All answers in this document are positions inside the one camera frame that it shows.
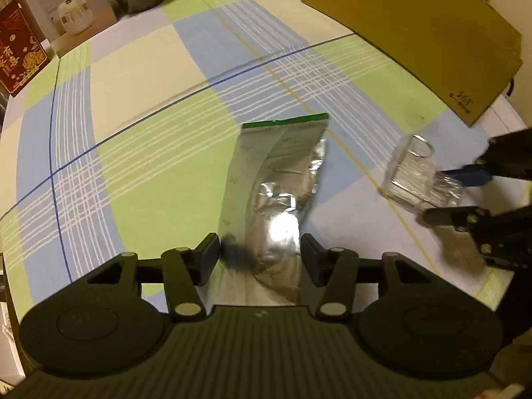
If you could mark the white humidifier product box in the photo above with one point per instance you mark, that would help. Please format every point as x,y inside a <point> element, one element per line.
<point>68,23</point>

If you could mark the brown cardboard box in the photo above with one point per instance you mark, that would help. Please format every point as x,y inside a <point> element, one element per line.
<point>464,51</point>

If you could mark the red gold envelope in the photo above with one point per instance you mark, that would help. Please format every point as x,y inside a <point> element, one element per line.
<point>22,55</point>

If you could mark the silver foil bag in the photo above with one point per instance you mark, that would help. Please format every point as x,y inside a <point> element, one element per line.
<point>271,181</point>

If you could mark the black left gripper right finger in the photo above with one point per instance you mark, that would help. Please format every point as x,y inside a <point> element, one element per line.
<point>335,270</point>

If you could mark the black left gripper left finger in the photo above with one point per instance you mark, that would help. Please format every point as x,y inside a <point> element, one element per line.
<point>184,270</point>

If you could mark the plaid tablecloth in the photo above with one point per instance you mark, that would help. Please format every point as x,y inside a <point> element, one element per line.
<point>123,144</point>

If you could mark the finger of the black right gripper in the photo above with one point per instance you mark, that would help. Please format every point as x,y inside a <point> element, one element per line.
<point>461,218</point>
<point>469,176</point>

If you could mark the clear plastic wire stand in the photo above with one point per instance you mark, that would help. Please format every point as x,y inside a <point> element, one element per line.
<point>413,179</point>

